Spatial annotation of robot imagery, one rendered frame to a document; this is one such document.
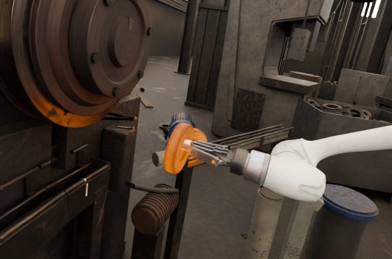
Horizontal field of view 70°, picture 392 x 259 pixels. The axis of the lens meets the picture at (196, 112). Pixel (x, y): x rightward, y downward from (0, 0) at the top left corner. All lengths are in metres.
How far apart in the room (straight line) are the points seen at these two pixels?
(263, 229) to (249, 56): 2.28
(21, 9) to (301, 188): 0.73
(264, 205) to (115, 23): 1.02
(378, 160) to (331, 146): 2.05
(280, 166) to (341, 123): 1.95
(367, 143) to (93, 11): 0.74
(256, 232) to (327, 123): 1.45
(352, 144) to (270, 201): 0.58
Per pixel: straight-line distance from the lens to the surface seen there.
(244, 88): 3.37
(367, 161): 2.93
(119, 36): 0.69
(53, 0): 0.64
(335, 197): 1.82
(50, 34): 0.63
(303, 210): 1.44
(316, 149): 0.93
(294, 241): 1.52
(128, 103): 1.18
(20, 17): 0.61
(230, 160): 0.79
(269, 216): 1.40
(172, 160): 0.80
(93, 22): 0.62
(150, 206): 1.11
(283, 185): 0.79
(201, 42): 4.91
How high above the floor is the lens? 1.15
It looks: 14 degrees down
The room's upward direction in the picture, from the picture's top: 10 degrees clockwise
